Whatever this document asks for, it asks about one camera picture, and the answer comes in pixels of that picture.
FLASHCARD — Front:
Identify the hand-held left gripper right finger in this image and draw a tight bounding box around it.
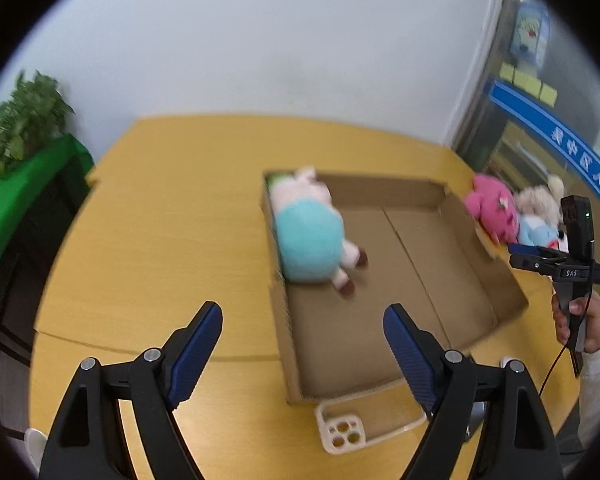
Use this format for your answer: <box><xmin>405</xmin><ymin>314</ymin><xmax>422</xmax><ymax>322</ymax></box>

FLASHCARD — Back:
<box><xmin>383</xmin><ymin>303</ymin><xmax>565</xmax><ymax>480</ymax></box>

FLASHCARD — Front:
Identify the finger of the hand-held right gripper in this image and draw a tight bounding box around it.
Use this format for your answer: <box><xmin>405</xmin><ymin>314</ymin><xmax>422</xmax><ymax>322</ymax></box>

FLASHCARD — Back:
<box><xmin>509</xmin><ymin>253</ymin><xmax>569</xmax><ymax>277</ymax></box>
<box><xmin>507</xmin><ymin>242</ymin><xmax>567</xmax><ymax>259</ymax></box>

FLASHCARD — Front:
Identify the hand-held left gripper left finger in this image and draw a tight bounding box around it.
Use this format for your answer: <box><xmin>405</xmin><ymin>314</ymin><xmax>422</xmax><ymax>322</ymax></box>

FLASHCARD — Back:
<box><xmin>39</xmin><ymin>301</ymin><xmax>224</xmax><ymax>480</ymax></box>

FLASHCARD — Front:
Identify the beige plush toy blue outfit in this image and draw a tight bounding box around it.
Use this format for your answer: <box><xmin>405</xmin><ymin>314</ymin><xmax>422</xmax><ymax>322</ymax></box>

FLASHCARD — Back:
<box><xmin>514</xmin><ymin>174</ymin><xmax>569</xmax><ymax>252</ymax></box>

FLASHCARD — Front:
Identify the shallow cardboard box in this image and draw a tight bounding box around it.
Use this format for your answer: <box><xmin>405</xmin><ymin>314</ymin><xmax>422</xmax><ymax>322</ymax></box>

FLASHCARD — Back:
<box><xmin>260</xmin><ymin>169</ymin><xmax>531</xmax><ymax>406</ymax></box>

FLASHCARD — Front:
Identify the teal and pink plush toy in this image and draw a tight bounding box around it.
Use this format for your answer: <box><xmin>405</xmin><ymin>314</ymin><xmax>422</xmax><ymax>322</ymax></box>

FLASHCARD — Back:
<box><xmin>268</xmin><ymin>165</ymin><xmax>370</xmax><ymax>297</ymax></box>

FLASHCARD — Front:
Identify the person's right hand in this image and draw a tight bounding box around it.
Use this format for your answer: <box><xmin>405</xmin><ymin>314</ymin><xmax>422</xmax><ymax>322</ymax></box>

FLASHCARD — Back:
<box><xmin>551</xmin><ymin>290</ymin><xmax>600</xmax><ymax>356</ymax></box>

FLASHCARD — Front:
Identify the bright pink plush toy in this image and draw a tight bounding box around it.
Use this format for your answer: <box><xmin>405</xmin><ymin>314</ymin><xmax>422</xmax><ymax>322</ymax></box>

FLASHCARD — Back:
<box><xmin>463</xmin><ymin>173</ymin><xmax>521</xmax><ymax>246</ymax></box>

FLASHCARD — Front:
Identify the clear phone case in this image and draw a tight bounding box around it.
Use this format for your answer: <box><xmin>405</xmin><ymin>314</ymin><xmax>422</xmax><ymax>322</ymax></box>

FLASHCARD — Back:
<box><xmin>315</xmin><ymin>389</ymin><xmax>432</xmax><ymax>456</ymax></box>

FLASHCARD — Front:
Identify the blue banner strip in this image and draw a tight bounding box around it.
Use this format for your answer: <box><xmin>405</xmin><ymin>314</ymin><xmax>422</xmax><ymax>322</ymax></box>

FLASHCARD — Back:
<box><xmin>487</xmin><ymin>78</ymin><xmax>600</xmax><ymax>221</ymax></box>

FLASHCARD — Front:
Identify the wooden desk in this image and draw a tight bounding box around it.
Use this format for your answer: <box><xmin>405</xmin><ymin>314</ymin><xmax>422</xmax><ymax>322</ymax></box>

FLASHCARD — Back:
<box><xmin>27</xmin><ymin>115</ymin><xmax>598</xmax><ymax>480</ymax></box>

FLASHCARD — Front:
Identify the row of yellow sticky notes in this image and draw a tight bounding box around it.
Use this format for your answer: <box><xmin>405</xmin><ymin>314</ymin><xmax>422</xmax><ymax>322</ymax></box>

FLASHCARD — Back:
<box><xmin>498</xmin><ymin>62</ymin><xmax>559</xmax><ymax>106</ymax></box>

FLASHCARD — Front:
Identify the small white object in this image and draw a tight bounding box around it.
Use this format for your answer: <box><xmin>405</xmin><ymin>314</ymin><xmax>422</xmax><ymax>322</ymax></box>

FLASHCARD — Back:
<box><xmin>22</xmin><ymin>427</ymin><xmax>49</xmax><ymax>462</ymax></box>

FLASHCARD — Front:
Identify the cartoon poster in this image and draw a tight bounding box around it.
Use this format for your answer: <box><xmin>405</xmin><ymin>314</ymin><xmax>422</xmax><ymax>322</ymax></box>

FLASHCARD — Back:
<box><xmin>508</xmin><ymin>0</ymin><xmax>551</xmax><ymax>64</ymax></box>

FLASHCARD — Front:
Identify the green leafy plant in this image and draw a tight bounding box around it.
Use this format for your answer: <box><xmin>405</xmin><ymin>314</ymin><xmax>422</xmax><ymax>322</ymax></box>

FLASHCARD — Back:
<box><xmin>0</xmin><ymin>71</ymin><xmax>76</xmax><ymax>182</ymax></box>

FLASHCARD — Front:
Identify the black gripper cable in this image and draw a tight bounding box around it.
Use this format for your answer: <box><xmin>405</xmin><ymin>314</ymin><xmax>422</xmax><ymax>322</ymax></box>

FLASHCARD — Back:
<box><xmin>537</xmin><ymin>342</ymin><xmax>572</xmax><ymax>397</ymax></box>

